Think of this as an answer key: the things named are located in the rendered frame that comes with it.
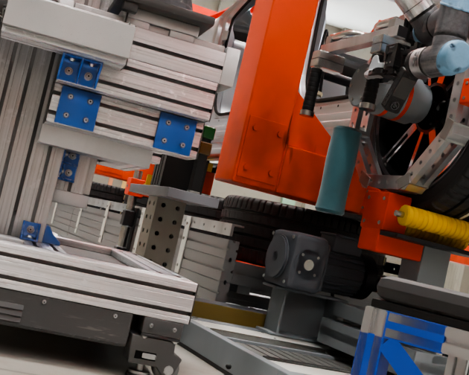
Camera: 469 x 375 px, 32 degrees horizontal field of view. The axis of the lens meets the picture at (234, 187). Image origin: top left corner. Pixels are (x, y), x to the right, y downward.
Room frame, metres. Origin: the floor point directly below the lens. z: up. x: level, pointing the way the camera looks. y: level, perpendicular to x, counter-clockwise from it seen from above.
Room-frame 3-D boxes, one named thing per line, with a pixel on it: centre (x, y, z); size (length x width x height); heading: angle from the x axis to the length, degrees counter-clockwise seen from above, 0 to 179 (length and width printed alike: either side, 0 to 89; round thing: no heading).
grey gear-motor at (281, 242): (2.65, -0.37, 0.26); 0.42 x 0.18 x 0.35; 112
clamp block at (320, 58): (2.47, -0.19, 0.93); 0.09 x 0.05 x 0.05; 112
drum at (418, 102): (2.36, -0.38, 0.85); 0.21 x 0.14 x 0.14; 112
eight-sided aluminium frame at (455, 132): (2.39, -0.44, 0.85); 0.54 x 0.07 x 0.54; 22
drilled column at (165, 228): (2.74, 0.21, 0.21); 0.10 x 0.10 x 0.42; 22
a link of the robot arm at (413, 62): (1.94, -0.37, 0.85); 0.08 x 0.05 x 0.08; 113
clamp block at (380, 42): (2.16, -0.32, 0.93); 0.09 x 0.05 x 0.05; 112
